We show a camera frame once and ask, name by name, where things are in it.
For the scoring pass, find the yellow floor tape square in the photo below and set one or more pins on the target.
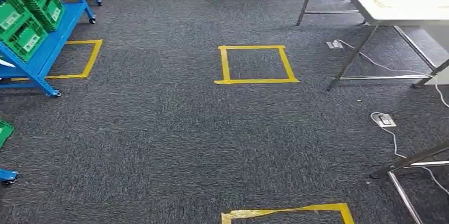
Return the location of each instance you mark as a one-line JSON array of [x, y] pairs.
[[224, 64]]

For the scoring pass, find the steel floor socket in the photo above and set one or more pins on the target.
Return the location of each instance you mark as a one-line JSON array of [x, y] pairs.
[[384, 120], [334, 45]]

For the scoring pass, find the blue rack caster foot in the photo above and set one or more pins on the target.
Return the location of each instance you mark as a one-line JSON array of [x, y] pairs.
[[7, 175]]

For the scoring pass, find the white table with steel legs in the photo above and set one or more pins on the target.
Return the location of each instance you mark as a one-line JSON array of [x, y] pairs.
[[396, 1]]

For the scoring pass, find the steel table legs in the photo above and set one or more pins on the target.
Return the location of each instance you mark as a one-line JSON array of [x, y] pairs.
[[403, 161]]

